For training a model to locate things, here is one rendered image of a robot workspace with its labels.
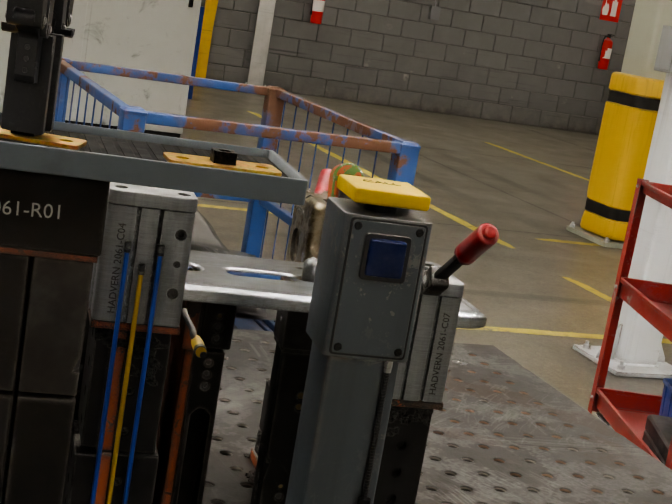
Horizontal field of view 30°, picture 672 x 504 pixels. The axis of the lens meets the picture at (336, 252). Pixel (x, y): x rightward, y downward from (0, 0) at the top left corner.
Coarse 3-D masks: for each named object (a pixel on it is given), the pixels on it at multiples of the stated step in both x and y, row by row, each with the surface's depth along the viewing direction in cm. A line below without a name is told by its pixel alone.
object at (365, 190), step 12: (348, 180) 96; (360, 180) 97; (372, 180) 98; (384, 180) 99; (348, 192) 95; (360, 192) 93; (372, 192) 94; (384, 192) 94; (396, 192) 94; (408, 192) 95; (420, 192) 96; (372, 204) 94; (384, 204) 94; (396, 204) 94; (408, 204) 95; (420, 204) 95
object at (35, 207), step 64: (0, 192) 86; (64, 192) 87; (0, 256) 88; (64, 256) 89; (0, 320) 89; (64, 320) 90; (0, 384) 90; (64, 384) 91; (0, 448) 91; (64, 448) 92
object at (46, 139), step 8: (0, 128) 90; (0, 136) 88; (8, 136) 88; (16, 136) 88; (24, 136) 89; (32, 136) 89; (40, 136) 90; (48, 136) 91; (56, 136) 91; (64, 136) 92; (40, 144) 88; (48, 144) 88; (56, 144) 88; (64, 144) 88; (72, 144) 89; (80, 144) 89
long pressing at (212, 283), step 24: (192, 264) 131; (216, 264) 132; (240, 264) 134; (264, 264) 136; (288, 264) 138; (192, 288) 120; (216, 288) 121; (240, 288) 122; (264, 288) 125; (288, 288) 127; (312, 288) 129; (480, 312) 129
